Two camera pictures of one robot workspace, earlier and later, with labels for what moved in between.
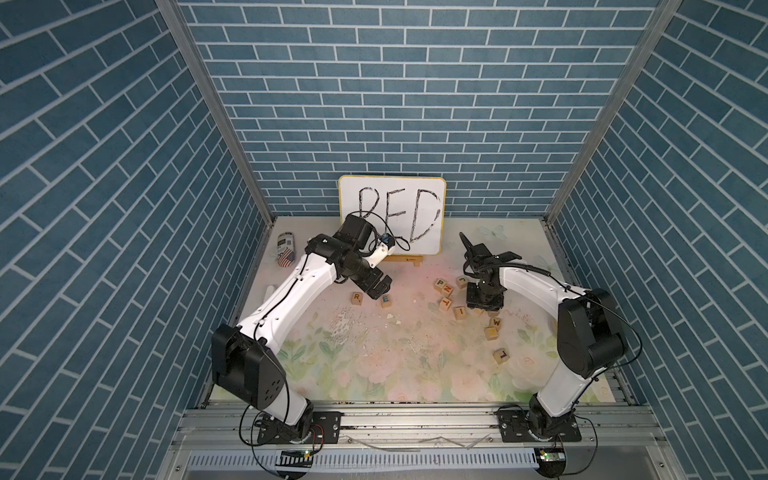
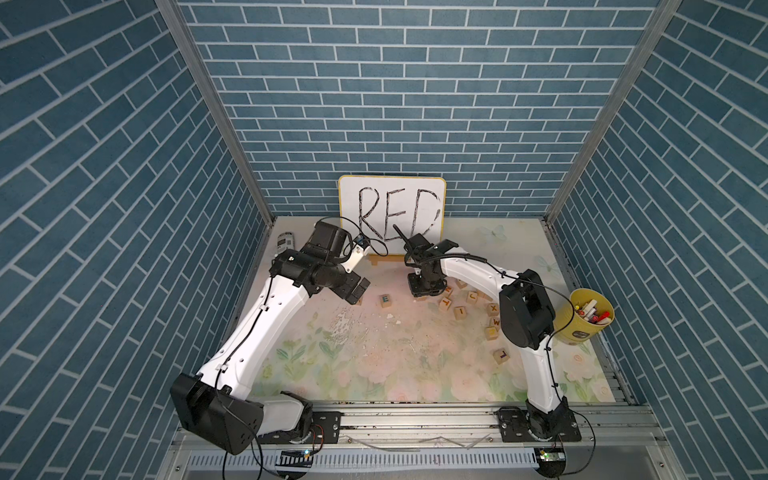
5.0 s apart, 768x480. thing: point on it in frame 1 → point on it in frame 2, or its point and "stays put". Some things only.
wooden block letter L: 501,356 stays put
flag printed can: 286,249 stays put
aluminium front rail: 423,427 stays put
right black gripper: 491,306 → 417,293
